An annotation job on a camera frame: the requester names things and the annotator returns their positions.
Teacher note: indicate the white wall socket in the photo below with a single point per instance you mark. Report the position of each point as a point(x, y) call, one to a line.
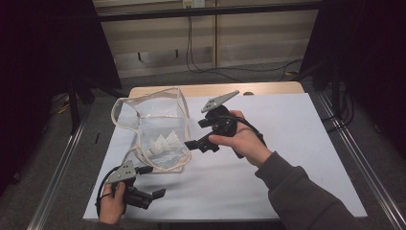
point(193, 3)

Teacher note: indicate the dark curtain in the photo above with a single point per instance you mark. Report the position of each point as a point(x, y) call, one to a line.
point(38, 64)
point(376, 64)

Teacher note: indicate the dark round table grommet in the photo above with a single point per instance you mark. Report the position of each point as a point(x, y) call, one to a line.
point(248, 93)

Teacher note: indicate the small black stick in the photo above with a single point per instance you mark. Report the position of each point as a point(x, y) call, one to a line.
point(96, 138)

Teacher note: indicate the white shuttlecock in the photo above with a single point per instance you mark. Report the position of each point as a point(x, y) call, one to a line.
point(173, 139)
point(160, 143)
point(150, 150)

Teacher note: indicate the black metal stand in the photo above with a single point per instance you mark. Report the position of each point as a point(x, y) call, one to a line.
point(335, 86)
point(74, 105)

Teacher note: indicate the person's right hand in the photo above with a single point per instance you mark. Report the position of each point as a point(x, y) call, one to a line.
point(247, 143)

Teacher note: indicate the clear plastic bag beige trim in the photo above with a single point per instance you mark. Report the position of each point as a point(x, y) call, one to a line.
point(153, 115)

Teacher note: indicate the metal floor rail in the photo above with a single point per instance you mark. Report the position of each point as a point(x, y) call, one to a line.
point(54, 191)
point(367, 166)

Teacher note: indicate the black horizontal bar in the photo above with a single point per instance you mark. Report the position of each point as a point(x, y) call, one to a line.
point(191, 12)

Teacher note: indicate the person's left hand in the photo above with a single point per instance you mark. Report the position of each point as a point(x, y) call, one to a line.
point(111, 207)

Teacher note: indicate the wooden table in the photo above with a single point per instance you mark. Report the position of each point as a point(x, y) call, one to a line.
point(271, 87)

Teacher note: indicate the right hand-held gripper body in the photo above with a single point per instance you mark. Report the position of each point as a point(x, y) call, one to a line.
point(223, 124)

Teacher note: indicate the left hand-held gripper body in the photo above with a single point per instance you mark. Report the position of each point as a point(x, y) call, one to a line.
point(124, 172)

